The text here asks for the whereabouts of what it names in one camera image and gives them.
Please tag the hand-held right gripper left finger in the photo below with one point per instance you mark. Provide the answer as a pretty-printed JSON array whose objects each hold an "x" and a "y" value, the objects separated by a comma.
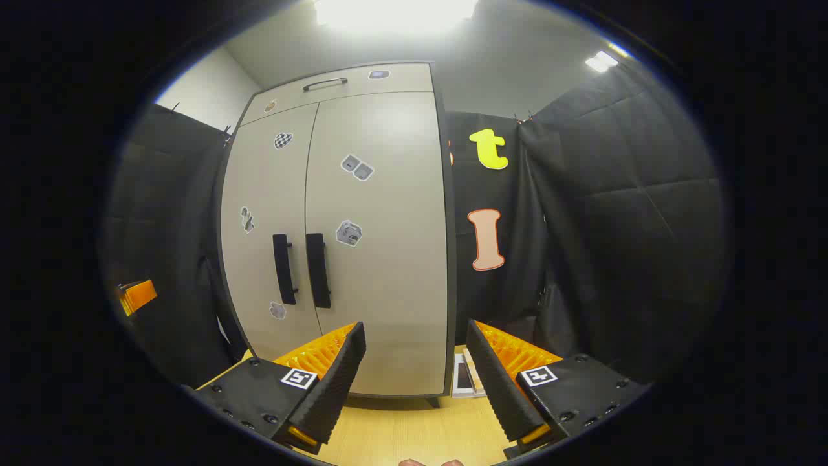
[{"x": 333, "y": 388}]

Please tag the grey double-door shoe cabinet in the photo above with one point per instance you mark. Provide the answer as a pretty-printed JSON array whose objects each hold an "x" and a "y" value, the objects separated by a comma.
[{"x": 451, "y": 272}]

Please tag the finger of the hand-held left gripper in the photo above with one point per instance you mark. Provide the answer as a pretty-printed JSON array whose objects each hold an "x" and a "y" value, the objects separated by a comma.
[{"x": 139, "y": 296}]

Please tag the white magazines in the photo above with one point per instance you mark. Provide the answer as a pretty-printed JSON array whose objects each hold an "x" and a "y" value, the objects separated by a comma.
[{"x": 464, "y": 378}]

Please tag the black backdrop cloth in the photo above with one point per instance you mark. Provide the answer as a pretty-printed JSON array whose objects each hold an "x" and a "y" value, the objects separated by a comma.
[{"x": 517, "y": 291}]

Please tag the large ceiling light panel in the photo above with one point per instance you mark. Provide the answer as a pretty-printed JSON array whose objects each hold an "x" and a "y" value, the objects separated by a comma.
[{"x": 394, "y": 13}]

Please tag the grey cabinet door checkered sticker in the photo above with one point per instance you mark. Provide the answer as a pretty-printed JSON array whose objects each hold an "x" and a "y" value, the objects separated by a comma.
[{"x": 259, "y": 181}]

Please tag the small ceiling light panel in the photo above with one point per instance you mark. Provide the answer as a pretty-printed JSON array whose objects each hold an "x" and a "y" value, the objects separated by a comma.
[{"x": 601, "y": 61}]

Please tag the black quilted cloth panel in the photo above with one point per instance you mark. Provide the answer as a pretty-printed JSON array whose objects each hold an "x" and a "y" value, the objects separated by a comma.
[
  {"x": 168, "y": 213},
  {"x": 634, "y": 226}
]

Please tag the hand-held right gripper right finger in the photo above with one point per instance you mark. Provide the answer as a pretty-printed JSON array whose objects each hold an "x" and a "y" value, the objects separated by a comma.
[{"x": 501, "y": 395}]

